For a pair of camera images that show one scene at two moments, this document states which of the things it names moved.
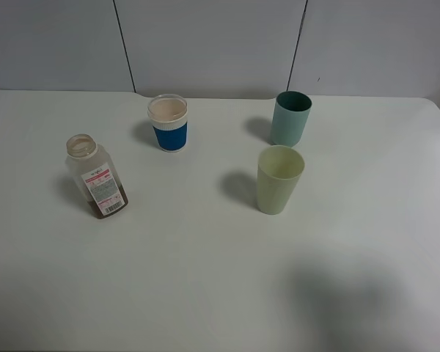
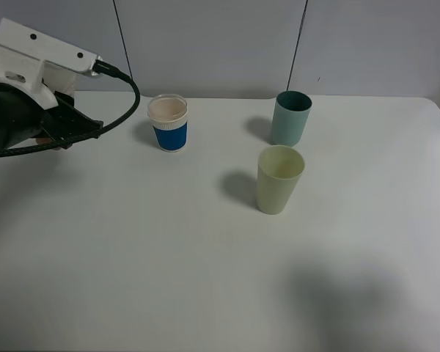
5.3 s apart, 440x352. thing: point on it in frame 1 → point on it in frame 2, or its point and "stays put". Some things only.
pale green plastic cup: [279, 169] stays put
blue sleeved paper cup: [169, 114] stays put
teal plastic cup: [290, 116] stays put
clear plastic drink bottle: [95, 175] → [45, 141]
